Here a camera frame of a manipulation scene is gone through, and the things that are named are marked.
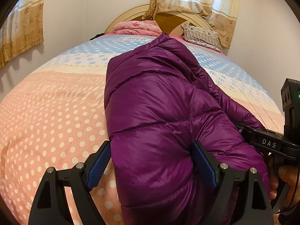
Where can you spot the folded pink blanket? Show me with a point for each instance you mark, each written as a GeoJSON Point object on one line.
{"type": "Point", "coordinates": [139, 28]}

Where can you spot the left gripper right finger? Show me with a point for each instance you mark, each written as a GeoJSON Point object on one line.
{"type": "Point", "coordinates": [240, 194]}

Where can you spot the grey patterned pillow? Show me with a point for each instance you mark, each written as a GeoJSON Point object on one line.
{"type": "Point", "coordinates": [201, 37]}

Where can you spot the beige left window curtain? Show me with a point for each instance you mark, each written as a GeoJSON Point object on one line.
{"type": "Point", "coordinates": [22, 30]}

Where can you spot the purple hooded down jacket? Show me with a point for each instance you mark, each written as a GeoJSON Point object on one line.
{"type": "Point", "coordinates": [158, 101]}

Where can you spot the person right hand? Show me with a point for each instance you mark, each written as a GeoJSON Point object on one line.
{"type": "Point", "coordinates": [284, 177]}

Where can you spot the beige window curtain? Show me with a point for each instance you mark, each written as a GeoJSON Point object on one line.
{"type": "Point", "coordinates": [22, 30]}
{"type": "Point", "coordinates": [221, 15]}

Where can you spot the beige centre window curtain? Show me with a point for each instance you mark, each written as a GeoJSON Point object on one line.
{"type": "Point", "coordinates": [221, 15]}

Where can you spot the cream wooden headboard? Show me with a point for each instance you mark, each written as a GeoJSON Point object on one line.
{"type": "Point", "coordinates": [169, 22]}

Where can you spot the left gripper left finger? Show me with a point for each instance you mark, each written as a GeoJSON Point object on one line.
{"type": "Point", "coordinates": [50, 205]}

